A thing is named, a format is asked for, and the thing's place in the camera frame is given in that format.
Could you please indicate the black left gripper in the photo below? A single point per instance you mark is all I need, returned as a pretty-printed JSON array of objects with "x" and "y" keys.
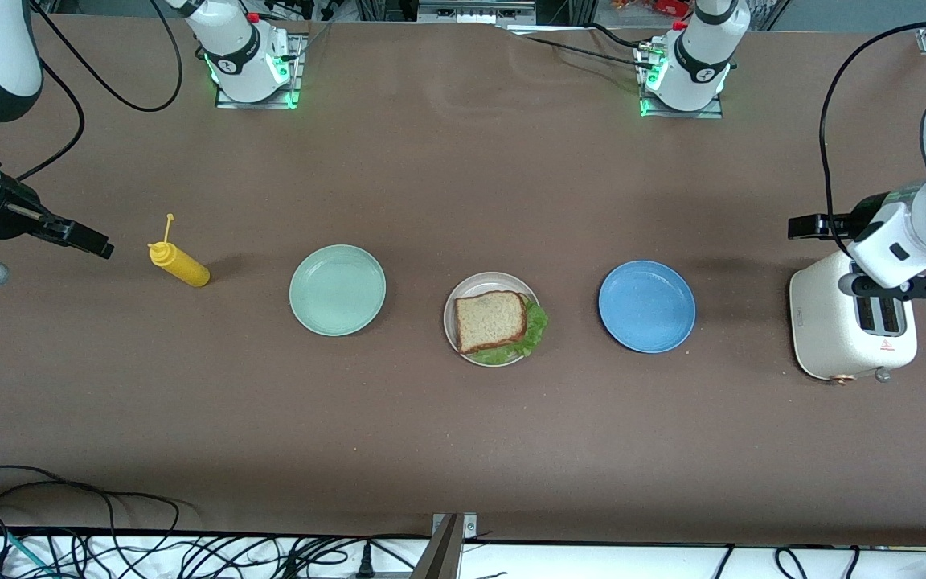
[{"x": 858, "y": 215}]

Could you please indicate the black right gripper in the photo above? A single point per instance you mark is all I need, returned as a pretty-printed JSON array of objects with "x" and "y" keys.
[{"x": 10, "y": 215}]

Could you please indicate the yellow mustard squeeze bottle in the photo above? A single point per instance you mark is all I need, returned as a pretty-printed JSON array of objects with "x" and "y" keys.
[{"x": 182, "y": 265}]

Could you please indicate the green lettuce leaf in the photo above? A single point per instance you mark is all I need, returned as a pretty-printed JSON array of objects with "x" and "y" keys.
[{"x": 539, "y": 322}]

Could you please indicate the brown bread slice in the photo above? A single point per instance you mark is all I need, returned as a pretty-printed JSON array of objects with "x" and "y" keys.
[{"x": 491, "y": 322}]

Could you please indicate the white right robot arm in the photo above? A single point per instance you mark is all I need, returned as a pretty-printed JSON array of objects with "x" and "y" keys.
[{"x": 242, "y": 64}]

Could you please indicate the blue round plate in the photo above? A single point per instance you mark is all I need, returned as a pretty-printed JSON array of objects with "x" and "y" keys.
[{"x": 646, "y": 305}]

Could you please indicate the green round plate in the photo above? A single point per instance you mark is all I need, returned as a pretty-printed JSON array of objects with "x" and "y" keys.
[{"x": 337, "y": 289}]

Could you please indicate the beige round plate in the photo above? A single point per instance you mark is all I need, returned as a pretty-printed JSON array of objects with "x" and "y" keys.
[{"x": 451, "y": 318}]

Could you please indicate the white two-slot toaster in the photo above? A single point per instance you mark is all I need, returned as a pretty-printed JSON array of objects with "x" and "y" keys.
[{"x": 825, "y": 322}]

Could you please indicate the red packet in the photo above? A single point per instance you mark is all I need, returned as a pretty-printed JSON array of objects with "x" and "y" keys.
[{"x": 668, "y": 6}]

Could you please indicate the grey metal box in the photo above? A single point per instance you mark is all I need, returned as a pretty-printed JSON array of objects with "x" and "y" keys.
[{"x": 475, "y": 12}]

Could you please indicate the black power plug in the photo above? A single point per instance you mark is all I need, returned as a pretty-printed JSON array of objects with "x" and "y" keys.
[{"x": 366, "y": 565}]

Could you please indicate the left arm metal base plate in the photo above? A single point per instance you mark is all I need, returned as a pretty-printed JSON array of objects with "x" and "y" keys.
[{"x": 680, "y": 114}]

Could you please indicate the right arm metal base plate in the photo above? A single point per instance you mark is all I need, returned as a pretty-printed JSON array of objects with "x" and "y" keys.
[{"x": 298, "y": 80}]

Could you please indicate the aluminium profile bracket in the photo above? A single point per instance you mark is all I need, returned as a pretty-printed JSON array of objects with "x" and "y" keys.
[{"x": 443, "y": 551}]

